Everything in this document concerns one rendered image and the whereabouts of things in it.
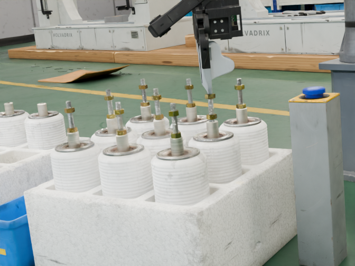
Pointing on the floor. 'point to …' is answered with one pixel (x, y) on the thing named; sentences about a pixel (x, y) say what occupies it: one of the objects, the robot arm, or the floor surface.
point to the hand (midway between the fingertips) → (205, 86)
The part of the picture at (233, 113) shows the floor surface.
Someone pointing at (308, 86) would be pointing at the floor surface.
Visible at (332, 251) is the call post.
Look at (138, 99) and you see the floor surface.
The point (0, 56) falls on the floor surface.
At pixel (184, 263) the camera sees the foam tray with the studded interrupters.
